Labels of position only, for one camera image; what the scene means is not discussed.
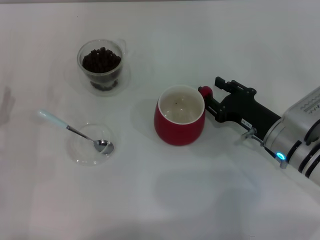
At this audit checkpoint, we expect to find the blue handled metal spoon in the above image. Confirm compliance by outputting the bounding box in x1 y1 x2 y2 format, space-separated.
37 110 115 155

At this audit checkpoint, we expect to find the red ceramic mug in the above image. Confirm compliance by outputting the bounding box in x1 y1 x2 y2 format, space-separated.
153 84 214 147

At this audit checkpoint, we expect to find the clear glass dish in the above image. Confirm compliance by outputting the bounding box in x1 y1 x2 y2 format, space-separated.
66 122 119 167

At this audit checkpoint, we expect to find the clear glass saucer under cup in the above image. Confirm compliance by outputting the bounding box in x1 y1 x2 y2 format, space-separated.
65 57 132 98

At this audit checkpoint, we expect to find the dark coffee beans heap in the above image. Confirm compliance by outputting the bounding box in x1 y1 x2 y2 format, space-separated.
81 46 123 92

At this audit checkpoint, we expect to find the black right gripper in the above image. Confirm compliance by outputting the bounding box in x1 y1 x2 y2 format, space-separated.
197 76 282 141

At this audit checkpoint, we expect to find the clear glass cup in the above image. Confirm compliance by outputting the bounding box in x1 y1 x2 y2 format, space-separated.
76 39 128 92

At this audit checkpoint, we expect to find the right wrist cable with plug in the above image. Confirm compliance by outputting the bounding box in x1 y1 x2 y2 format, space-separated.
241 126 288 170

